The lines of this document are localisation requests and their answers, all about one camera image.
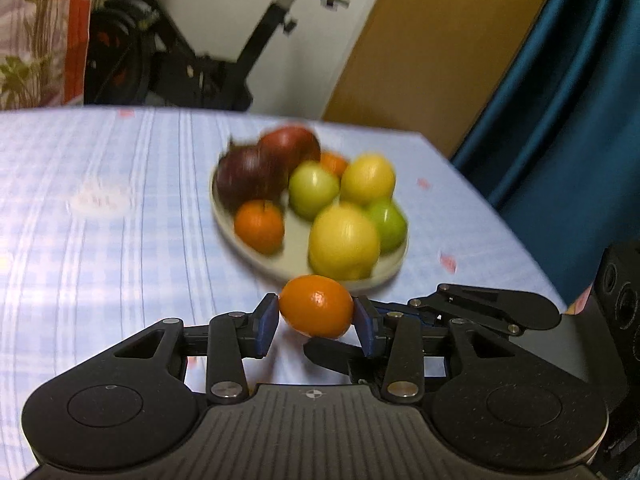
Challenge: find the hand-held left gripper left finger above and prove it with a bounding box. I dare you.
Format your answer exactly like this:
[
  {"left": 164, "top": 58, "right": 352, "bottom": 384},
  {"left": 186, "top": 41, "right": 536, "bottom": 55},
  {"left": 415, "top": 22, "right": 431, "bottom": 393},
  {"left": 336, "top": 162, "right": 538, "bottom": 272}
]
[{"left": 95, "top": 292, "right": 280, "bottom": 406}]

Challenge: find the beige round plate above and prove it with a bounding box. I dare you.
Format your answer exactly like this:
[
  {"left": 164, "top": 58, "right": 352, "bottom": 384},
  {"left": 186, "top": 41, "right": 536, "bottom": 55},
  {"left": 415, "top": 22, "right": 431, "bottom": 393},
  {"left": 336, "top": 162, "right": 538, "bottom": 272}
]
[{"left": 210, "top": 155, "right": 411, "bottom": 291}]

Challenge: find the blue curtain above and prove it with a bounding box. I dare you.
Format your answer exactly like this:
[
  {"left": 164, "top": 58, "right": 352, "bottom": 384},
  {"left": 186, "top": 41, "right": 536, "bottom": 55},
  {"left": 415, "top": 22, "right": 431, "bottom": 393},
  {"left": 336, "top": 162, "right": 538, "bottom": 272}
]
[{"left": 450, "top": 0, "right": 640, "bottom": 306}]

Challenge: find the printed backdrop cloth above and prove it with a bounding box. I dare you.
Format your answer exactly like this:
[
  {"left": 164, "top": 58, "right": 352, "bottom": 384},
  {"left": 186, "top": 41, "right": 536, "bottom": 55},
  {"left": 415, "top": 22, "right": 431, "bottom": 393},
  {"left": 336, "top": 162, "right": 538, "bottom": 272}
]
[{"left": 0, "top": 0, "right": 93, "bottom": 111}]

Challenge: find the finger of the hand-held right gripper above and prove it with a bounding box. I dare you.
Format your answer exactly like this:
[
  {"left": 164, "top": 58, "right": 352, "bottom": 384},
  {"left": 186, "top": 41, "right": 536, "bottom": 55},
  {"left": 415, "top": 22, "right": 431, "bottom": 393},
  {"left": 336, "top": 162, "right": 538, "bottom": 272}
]
[
  {"left": 302, "top": 337, "right": 389, "bottom": 386},
  {"left": 407, "top": 283, "right": 562, "bottom": 336}
]

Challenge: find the small orange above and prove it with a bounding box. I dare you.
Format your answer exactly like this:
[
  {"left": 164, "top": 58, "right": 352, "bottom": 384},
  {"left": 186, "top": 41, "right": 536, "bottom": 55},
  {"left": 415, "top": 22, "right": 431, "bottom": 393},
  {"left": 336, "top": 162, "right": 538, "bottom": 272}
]
[
  {"left": 320, "top": 152, "right": 349, "bottom": 177},
  {"left": 278, "top": 275, "right": 355, "bottom": 339},
  {"left": 234, "top": 200, "right": 286, "bottom": 255}
]

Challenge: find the green apple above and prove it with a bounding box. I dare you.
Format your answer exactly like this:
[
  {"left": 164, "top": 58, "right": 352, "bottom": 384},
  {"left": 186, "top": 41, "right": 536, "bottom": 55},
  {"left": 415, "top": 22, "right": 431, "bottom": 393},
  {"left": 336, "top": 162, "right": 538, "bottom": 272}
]
[
  {"left": 288, "top": 161, "right": 341, "bottom": 220},
  {"left": 365, "top": 199, "right": 408, "bottom": 253}
]

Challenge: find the blue checkered tablecloth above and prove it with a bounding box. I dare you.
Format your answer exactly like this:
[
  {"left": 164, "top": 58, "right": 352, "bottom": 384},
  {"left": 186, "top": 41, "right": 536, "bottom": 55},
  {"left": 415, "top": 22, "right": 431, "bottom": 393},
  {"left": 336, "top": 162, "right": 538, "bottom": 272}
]
[{"left": 0, "top": 107, "right": 568, "bottom": 480}]

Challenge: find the black exercise bike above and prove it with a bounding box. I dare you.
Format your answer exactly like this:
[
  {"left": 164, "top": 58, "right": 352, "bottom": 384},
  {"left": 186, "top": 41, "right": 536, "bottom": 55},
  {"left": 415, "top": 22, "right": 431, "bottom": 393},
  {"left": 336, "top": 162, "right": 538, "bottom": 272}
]
[{"left": 84, "top": 0, "right": 362, "bottom": 112}]

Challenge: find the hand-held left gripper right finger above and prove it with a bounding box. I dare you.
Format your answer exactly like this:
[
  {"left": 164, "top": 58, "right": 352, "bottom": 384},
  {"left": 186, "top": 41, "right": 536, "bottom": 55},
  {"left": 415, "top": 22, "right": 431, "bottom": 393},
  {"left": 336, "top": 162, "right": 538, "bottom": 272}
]
[{"left": 353, "top": 295, "right": 536, "bottom": 405}]

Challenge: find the wooden door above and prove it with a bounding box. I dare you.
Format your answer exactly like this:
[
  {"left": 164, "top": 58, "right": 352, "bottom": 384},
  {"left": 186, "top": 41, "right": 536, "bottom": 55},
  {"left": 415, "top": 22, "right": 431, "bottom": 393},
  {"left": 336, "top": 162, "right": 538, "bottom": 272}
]
[{"left": 324, "top": 0, "right": 566, "bottom": 158}]

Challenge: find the dark red apple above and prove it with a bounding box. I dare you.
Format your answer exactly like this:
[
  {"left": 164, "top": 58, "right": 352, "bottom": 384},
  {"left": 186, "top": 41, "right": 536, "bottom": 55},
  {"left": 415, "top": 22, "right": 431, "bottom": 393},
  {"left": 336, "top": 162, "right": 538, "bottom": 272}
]
[{"left": 216, "top": 146, "right": 288, "bottom": 211}]

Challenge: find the yellow lemon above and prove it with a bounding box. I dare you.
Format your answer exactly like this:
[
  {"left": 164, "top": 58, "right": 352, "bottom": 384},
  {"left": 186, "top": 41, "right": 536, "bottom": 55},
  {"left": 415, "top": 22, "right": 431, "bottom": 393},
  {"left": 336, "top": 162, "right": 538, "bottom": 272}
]
[
  {"left": 308, "top": 202, "right": 382, "bottom": 281},
  {"left": 340, "top": 154, "right": 397, "bottom": 207}
]

